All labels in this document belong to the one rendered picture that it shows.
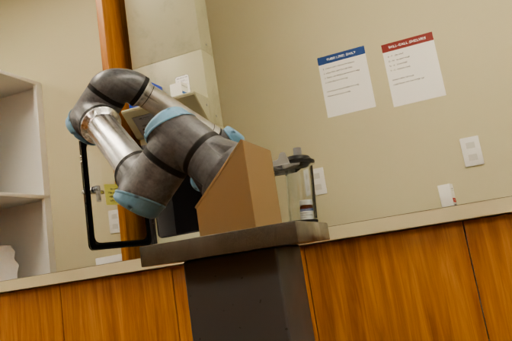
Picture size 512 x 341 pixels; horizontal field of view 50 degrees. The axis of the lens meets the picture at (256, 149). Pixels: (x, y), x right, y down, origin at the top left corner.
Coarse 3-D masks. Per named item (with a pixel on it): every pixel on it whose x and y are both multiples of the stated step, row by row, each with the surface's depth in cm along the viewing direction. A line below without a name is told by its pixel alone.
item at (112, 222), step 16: (80, 144) 191; (96, 160) 195; (96, 176) 193; (112, 176) 200; (112, 192) 198; (96, 208) 190; (112, 208) 196; (96, 224) 188; (112, 224) 195; (128, 224) 201; (144, 224) 208; (96, 240) 187; (112, 240) 193; (128, 240) 199
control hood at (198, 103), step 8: (176, 96) 203; (184, 96) 202; (192, 96) 201; (200, 96) 205; (184, 104) 204; (192, 104) 203; (200, 104) 203; (208, 104) 210; (128, 112) 210; (136, 112) 209; (144, 112) 209; (200, 112) 205; (208, 112) 208; (128, 120) 212; (136, 128) 214; (136, 136) 216
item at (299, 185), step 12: (300, 168) 176; (288, 180) 177; (300, 180) 175; (288, 192) 177; (300, 192) 174; (312, 192) 176; (288, 204) 177; (300, 204) 174; (312, 204) 175; (300, 216) 173; (312, 216) 174
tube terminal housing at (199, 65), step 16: (160, 64) 221; (176, 64) 218; (192, 64) 215; (208, 64) 218; (160, 80) 220; (192, 80) 214; (208, 80) 215; (208, 96) 211; (144, 144) 219; (160, 240) 210; (176, 240) 208
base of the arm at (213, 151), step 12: (216, 132) 124; (204, 144) 119; (216, 144) 118; (228, 144) 118; (192, 156) 119; (204, 156) 117; (216, 156) 116; (228, 156) 115; (192, 168) 119; (204, 168) 116; (216, 168) 114; (204, 180) 116; (204, 192) 117
